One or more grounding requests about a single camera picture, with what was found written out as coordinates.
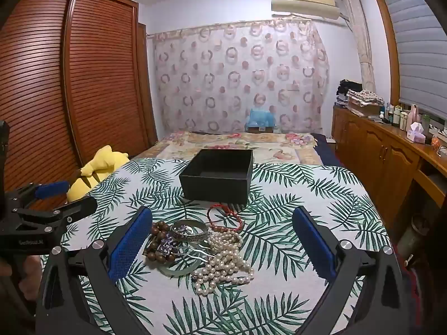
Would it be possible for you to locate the pale green jade bangle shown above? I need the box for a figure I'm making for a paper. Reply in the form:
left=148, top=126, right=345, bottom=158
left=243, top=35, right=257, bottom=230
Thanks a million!
left=155, top=251, right=210, bottom=276

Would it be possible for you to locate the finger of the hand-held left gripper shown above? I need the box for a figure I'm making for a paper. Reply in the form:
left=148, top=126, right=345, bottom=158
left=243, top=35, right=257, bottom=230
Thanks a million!
left=7, top=181, right=70, bottom=210
left=12, top=197, right=98, bottom=235

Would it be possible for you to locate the dark blue bed sheet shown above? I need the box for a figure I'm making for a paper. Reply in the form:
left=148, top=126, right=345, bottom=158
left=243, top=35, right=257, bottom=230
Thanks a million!
left=314, top=133, right=344, bottom=166

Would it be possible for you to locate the blue plush toy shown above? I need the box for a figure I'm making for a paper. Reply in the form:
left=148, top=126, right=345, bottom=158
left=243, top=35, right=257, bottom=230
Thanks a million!
left=246, top=108, right=277, bottom=128

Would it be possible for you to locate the person's left hand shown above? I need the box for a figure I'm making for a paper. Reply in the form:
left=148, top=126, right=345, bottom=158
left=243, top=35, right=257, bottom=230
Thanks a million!
left=0, top=254, right=42, bottom=288

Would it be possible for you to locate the silver bangle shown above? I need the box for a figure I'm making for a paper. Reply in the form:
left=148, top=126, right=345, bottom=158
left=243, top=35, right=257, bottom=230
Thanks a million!
left=170, top=219, right=209, bottom=243

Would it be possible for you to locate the row of cosmetic bottles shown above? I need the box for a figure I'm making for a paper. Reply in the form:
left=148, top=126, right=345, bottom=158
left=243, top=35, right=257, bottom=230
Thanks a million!
left=379, top=103, right=432, bottom=130

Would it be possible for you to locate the circle patterned curtain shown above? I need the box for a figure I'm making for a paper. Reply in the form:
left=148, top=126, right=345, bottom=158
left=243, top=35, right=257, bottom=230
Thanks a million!
left=152, top=19, right=331, bottom=135

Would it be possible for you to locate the white pearl necklace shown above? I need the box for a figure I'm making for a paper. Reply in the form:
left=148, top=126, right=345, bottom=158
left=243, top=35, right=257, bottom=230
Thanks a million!
left=191, top=232, right=255, bottom=297

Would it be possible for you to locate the brown wooden bead bracelet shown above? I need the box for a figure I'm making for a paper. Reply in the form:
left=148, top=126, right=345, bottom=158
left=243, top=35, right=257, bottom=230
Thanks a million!
left=144, top=221, right=177, bottom=264

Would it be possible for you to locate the green leaf print tablecloth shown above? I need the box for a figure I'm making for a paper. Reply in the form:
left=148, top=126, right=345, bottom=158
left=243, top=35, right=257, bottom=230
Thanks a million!
left=40, top=157, right=390, bottom=335

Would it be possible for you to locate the red string bracelet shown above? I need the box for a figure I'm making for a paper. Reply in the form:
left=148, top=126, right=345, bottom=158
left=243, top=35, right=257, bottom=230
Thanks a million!
left=207, top=204, right=243, bottom=233

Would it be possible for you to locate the purple flower hairpin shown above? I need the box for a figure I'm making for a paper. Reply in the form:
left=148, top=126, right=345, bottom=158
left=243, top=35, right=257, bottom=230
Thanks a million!
left=157, top=228, right=206, bottom=262

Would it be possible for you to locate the brown slatted wooden wardrobe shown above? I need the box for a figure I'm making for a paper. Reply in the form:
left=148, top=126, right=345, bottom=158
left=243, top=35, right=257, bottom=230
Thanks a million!
left=0, top=0, right=158, bottom=213

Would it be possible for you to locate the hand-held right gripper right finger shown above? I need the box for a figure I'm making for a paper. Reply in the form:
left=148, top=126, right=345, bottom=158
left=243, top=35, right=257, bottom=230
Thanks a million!
left=291, top=206, right=416, bottom=335

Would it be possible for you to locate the black jewelry box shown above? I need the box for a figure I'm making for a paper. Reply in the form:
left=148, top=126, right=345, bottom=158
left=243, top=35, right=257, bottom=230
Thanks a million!
left=179, top=149, right=254, bottom=205

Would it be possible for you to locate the grey window blind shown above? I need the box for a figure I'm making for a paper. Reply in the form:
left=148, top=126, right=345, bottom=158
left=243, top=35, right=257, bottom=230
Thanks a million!
left=377, top=0, right=447, bottom=112

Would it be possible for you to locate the cream air conditioner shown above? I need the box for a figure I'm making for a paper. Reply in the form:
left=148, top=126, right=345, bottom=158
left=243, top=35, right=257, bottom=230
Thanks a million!
left=270, top=0, right=344, bottom=20

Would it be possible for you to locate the pink tissue box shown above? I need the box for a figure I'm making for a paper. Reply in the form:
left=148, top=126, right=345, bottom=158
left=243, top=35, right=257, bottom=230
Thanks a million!
left=406, top=122, right=427, bottom=144

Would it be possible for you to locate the cream tied curtain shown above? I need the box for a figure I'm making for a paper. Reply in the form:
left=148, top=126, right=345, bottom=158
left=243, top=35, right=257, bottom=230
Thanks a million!
left=340, top=0, right=376, bottom=93

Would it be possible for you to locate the stack of folded clothes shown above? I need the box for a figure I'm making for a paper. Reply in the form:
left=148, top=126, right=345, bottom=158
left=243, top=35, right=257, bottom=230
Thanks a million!
left=335, top=80, right=385, bottom=116

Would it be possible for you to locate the wooden sideboard cabinet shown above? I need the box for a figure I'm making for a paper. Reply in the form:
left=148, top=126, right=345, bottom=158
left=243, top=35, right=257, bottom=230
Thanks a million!
left=331, top=106, right=447, bottom=238

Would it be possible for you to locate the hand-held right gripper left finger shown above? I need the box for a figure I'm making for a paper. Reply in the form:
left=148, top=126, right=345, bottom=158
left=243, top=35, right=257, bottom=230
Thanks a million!
left=35, top=205, right=154, bottom=335

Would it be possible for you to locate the floral bedspread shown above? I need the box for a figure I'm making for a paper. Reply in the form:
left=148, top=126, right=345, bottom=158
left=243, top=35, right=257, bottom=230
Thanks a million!
left=134, top=131, right=327, bottom=166

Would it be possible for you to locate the yellow plush toy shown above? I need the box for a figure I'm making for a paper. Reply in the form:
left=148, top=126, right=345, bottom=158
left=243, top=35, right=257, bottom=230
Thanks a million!
left=66, top=145, right=130, bottom=203

